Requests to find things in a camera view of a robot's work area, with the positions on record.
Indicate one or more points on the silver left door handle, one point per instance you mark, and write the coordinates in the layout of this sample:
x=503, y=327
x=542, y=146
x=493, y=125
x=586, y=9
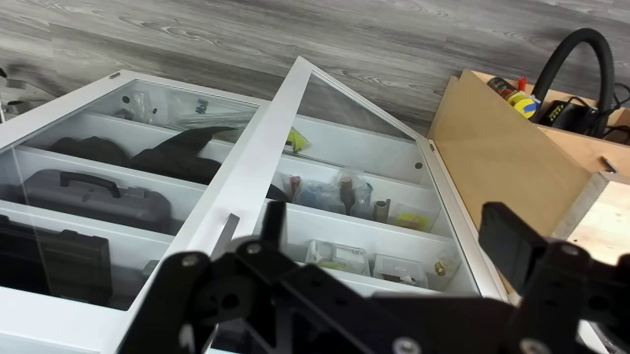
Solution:
x=225, y=237

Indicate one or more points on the light wooden box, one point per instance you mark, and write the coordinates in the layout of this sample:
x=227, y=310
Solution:
x=564, y=186

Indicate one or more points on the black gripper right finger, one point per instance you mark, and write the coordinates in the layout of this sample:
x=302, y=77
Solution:
x=511, y=243

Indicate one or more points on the grey plastic tool case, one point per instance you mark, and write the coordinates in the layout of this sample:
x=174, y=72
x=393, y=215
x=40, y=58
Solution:
x=97, y=197

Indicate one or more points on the yellow tape measure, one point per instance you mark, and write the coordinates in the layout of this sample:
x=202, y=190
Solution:
x=525, y=105

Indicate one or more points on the clear plastic parts box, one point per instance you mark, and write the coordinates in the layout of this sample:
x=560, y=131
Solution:
x=401, y=270

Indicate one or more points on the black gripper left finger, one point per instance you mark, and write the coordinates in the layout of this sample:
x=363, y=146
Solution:
x=273, y=223

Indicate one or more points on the white glass cabinet door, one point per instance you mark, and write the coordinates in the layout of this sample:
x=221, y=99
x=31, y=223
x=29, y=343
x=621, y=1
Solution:
x=95, y=131
x=286, y=308

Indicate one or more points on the black plastic tool case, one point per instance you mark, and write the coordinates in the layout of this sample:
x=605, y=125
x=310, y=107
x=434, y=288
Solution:
x=62, y=264

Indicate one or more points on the black bag on shelf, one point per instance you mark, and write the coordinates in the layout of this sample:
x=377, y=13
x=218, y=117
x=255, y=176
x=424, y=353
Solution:
x=180, y=156

